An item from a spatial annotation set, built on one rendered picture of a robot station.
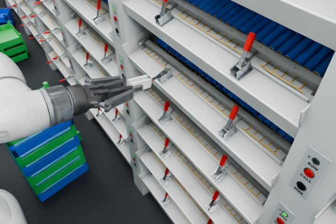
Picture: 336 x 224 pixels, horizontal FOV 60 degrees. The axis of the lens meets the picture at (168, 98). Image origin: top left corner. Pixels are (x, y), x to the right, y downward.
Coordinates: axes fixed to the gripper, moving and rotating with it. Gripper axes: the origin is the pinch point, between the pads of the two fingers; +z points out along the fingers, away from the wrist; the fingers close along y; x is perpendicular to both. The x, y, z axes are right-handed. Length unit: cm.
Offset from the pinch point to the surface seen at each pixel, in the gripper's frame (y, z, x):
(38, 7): -156, 17, -37
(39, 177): -48, -20, -82
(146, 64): -9.4, 8.9, -0.8
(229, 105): 22.4, 12.5, 4.0
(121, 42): -21.5, 6.2, 1.6
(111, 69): -37.6, 11.9, -19.6
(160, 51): -7.8, 12.2, 3.9
